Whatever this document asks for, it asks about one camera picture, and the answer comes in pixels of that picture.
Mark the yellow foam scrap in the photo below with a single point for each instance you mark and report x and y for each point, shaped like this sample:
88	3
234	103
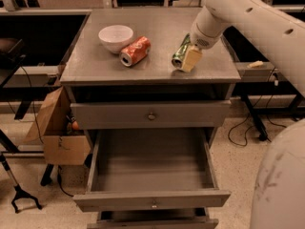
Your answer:
255	64

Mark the bottom grey drawer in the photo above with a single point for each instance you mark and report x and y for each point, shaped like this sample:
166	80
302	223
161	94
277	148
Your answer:
196	218

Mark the orange soda can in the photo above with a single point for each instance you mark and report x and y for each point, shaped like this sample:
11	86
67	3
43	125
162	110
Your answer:
135	52

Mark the green soda can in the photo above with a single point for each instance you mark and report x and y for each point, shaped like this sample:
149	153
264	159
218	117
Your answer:
179	55

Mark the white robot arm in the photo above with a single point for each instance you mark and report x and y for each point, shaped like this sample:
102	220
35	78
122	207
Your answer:
279	191

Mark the white ceramic bowl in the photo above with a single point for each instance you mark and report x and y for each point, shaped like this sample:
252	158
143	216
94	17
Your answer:
116	37

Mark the grey drawer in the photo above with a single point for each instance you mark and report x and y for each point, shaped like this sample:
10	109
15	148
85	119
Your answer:
196	218
133	115
151	169

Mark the middle grey drawer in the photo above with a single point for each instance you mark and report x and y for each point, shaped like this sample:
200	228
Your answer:
151	169

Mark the open cardboard box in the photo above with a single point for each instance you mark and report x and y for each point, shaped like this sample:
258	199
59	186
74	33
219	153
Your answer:
51	129

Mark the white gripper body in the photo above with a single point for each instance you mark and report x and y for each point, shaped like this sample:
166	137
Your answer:
200	36

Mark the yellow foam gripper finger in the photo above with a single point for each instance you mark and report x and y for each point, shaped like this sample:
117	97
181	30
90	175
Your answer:
192	56

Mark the top grey drawer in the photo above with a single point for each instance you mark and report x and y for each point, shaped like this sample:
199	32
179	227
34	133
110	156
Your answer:
133	115

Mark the grey drawer cabinet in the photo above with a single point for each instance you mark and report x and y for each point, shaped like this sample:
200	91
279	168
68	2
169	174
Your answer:
94	75

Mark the black tripod stand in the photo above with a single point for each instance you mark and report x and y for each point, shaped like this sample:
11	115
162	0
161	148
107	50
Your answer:
19	192

